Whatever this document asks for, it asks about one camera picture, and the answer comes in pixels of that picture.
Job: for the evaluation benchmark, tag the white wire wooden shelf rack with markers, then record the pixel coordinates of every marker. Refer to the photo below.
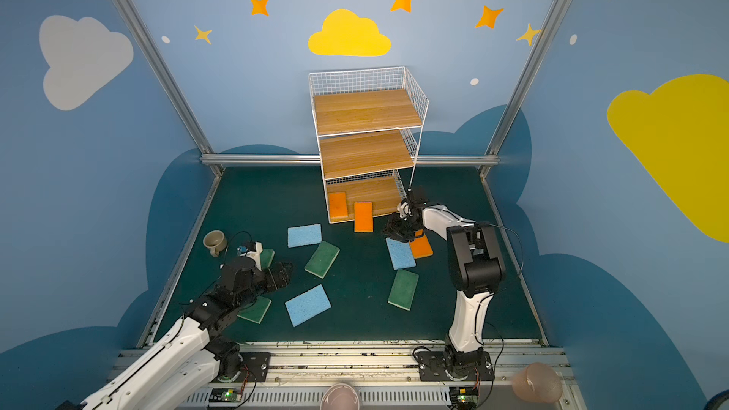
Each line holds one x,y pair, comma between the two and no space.
368,125

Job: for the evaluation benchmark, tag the blue sponge front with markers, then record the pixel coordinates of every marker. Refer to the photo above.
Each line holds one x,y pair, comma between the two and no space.
307,305

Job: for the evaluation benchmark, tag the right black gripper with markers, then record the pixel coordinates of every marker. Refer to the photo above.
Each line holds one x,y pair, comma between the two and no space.
402,225

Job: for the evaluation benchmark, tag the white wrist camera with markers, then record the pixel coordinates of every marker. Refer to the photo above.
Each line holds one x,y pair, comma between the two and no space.
251,250
404,209

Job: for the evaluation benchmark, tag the orange sponge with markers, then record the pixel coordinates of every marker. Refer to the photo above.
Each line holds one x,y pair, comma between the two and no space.
337,206
363,217
420,245

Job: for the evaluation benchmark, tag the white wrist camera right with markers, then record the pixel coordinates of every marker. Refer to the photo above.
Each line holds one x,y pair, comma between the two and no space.
404,209

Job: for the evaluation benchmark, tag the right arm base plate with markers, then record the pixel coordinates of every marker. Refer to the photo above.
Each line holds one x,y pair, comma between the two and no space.
453,366

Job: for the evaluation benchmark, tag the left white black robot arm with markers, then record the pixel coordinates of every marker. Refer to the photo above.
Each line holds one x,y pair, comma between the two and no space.
194,351

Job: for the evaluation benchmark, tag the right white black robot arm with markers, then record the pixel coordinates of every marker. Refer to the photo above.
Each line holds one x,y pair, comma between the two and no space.
475,263

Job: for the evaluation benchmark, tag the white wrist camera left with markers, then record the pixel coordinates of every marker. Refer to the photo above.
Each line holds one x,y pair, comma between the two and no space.
251,250

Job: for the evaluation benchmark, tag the green circuit board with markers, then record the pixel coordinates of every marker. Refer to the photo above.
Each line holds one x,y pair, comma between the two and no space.
462,398
224,396

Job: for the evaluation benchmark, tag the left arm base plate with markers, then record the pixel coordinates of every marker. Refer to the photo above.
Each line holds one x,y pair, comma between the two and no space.
245,365

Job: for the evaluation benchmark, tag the left green circuit board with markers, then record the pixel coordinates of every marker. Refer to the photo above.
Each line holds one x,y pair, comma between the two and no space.
224,396

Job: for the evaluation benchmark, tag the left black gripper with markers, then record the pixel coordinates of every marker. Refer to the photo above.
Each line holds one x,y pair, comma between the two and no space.
273,276

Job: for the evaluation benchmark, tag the green sponge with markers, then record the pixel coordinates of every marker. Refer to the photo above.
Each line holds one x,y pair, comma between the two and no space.
321,261
403,289
256,311
266,258

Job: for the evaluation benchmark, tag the blue sponge near shelf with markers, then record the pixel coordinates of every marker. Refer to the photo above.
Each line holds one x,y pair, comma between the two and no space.
301,236

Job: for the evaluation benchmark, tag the pink bowl front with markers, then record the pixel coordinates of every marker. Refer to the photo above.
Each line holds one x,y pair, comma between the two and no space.
341,397

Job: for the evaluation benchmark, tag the translucent pink cup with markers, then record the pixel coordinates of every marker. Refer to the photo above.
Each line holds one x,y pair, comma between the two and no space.
538,384

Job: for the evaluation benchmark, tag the beige ceramic mug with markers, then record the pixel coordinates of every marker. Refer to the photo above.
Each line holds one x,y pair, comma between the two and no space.
215,242

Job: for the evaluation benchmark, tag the right green circuit board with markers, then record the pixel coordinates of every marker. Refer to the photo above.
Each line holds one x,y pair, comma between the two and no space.
462,398

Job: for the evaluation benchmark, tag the blue sponge right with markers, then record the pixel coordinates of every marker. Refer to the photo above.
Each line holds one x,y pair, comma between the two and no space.
400,253

